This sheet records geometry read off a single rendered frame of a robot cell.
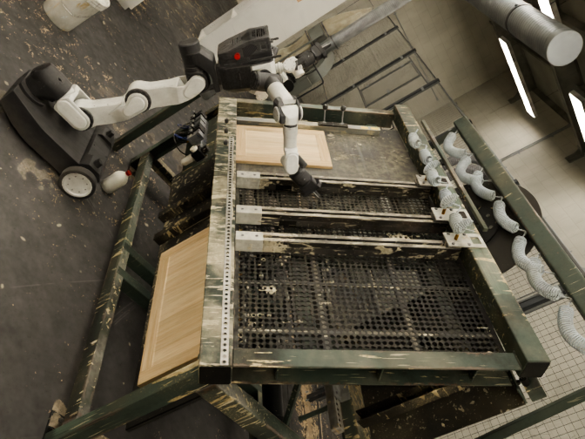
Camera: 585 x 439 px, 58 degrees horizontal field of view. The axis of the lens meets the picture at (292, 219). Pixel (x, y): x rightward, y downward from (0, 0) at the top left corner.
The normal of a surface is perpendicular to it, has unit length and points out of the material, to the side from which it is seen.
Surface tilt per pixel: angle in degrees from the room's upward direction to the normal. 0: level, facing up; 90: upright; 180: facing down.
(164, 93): 90
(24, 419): 0
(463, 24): 90
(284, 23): 90
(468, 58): 90
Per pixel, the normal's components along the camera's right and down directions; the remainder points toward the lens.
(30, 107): 0.85, -0.45
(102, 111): 0.07, 0.61
